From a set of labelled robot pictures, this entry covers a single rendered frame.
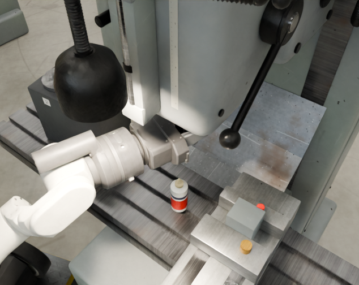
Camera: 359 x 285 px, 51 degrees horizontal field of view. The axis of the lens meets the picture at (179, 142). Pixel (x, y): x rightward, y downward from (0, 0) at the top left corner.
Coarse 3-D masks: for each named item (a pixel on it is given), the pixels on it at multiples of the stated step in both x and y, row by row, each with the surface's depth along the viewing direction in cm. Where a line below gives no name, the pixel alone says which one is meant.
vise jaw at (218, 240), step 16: (208, 224) 76; (224, 224) 76; (192, 240) 76; (208, 240) 73; (224, 240) 73; (240, 240) 73; (224, 256) 72; (240, 256) 71; (256, 256) 71; (240, 272) 72; (256, 272) 69
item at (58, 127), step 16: (48, 80) 92; (32, 96) 94; (48, 96) 90; (48, 112) 96; (48, 128) 102; (64, 128) 97; (80, 128) 93; (96, 128) 89; (112, 128) 93; (128, 128) 101
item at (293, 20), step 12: (300, 0) 47; (264, 12) 47; (276, 12) 46; (288, 12) 46; (300, 12) 50; (264, 24) 47; (276, 24) 46; (288, 24) 48; (264, 36) 48; (276, 36) 47; (288, 36) 50; (276, 48) 49; (264, 60) 49; (264, 72) 49; (252, 84) 50; (252, 96) 50; (240, 108) 51; (240, 120) 50; (228, 132) 50; (228, 144) 50
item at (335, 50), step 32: (352, 0) 73; (320, 32) 81; (352, 32) 77; (288, 64) 91; (320, 64) 85; (352, 64) 81; (320, 96) 90; (352, 96) 86; (320, 128) 97; (352, 128) 98; (320, 160) 104; (320, 192) 119
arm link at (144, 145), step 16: (144, 128) 65; (160, 128) 64; (112, 144) 60; (128, 144) 60; (144, 144) 62; (160, 144) 62; (176, 144) 62; (128, 160) 60; (144, 160) 64; (160, 160) 63; (176, 160) 63; (128, 176) 62
